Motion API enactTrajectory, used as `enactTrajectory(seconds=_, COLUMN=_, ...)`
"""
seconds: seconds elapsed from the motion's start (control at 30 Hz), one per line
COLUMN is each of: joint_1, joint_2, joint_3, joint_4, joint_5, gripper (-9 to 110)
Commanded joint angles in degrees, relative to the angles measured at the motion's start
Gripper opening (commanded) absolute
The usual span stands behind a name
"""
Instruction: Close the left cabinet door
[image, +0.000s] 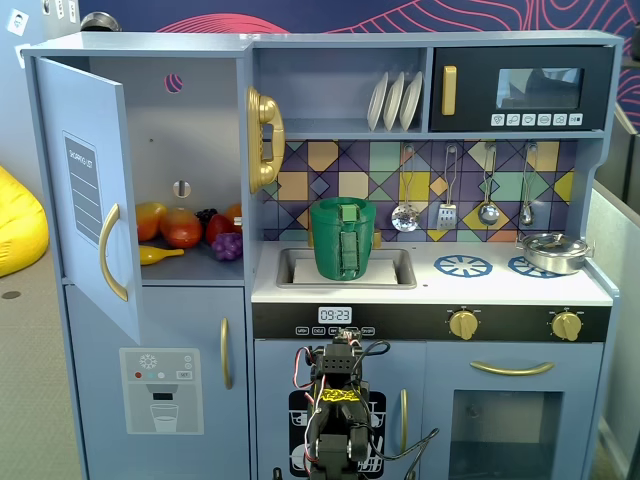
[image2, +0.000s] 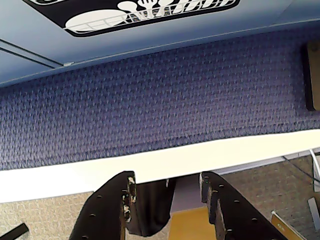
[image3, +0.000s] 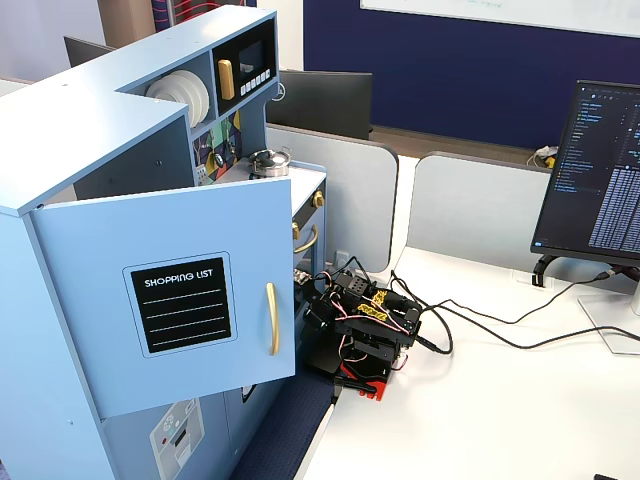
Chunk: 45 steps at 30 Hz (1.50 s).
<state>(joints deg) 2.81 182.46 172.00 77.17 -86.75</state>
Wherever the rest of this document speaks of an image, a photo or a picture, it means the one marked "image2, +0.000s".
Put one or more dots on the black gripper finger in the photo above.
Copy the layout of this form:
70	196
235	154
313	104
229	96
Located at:
235	212
105	212

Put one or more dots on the blue cabinet panel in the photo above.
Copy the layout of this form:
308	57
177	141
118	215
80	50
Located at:
175	32

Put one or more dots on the yellow wooden board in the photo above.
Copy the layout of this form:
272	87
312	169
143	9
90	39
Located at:
190	225

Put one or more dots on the wooden sign plate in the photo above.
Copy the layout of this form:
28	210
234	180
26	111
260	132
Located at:
285	227

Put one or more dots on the grey metal strip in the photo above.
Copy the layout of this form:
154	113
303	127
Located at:
314	211

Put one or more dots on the black bar object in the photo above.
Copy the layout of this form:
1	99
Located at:
12	232

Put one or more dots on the purple woven mat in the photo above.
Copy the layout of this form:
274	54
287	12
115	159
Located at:
155	105

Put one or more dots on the black white dish rack sticker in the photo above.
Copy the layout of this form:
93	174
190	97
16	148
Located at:
105	17

